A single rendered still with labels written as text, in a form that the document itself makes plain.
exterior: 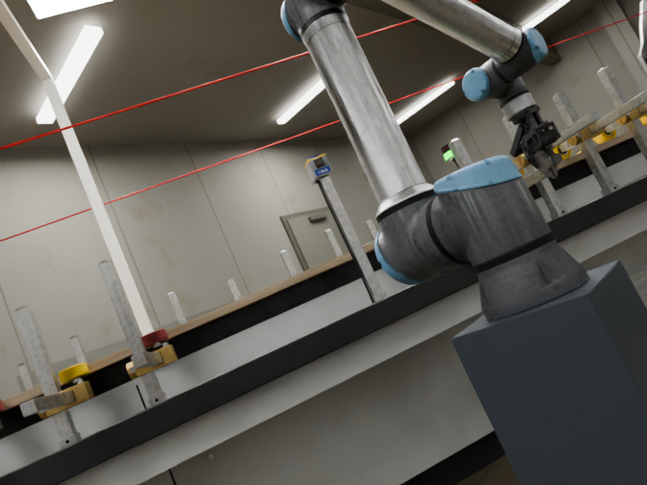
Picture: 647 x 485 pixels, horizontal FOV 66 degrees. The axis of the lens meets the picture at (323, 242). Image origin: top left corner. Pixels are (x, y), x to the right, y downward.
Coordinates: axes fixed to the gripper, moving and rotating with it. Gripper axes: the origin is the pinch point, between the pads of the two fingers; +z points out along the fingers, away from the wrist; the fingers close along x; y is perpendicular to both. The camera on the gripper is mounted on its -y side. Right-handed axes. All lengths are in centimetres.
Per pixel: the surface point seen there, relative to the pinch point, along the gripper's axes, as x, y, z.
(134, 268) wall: -162, -390, -121
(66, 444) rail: -155, -28, 12
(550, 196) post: 19.5, -29.6, 3.9
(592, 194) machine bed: 56, -52, 9
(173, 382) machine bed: -126, -51, 8
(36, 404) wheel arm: -149, 0, 1
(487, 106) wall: 489, -654, -231
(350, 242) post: -56, -29, -9
